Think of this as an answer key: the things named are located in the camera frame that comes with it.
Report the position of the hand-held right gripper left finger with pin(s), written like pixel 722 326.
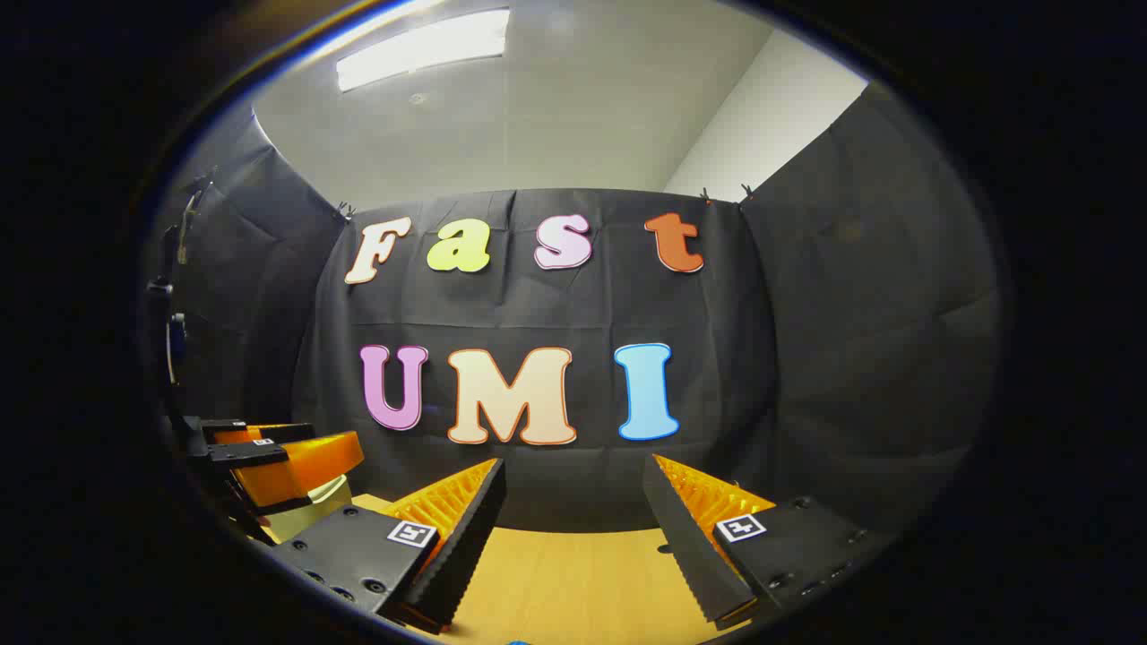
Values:
pixel 466 546

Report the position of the wooden desktop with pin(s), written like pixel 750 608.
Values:
pixel 573 582

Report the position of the black backdrop cloth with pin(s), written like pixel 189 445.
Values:
pixel 538 313

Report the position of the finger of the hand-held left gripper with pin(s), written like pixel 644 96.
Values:
pixel 269 433
pixel 305 466

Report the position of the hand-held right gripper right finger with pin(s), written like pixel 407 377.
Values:
pixel 685 546

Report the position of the ceiling light panel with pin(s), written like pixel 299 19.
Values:
pixel 421 49

